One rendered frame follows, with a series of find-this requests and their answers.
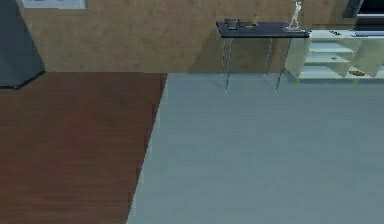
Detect black side table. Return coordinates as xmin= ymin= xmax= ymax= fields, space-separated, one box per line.
xmin=215 ymin=21 xmax=312 ymax=93

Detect white figure statue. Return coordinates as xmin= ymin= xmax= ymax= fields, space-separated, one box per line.
xmin=285 ymin=0 xmax=304 ymax=32

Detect pale green shelf unit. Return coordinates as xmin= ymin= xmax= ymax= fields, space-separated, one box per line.
xmin=285 ymin=29 xmax=384 ymax=84

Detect white framed picture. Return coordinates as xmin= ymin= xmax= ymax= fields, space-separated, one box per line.
xmin=21 ymin=0 xmax=88 ymax=10

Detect dark grey cabinet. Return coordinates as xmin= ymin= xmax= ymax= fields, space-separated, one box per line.
xmin=0 ymin=0 xmax=47 ymax=90

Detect black television set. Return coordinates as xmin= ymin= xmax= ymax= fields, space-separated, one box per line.
xmin=343 ymin=0 xmax=384 ymax=31

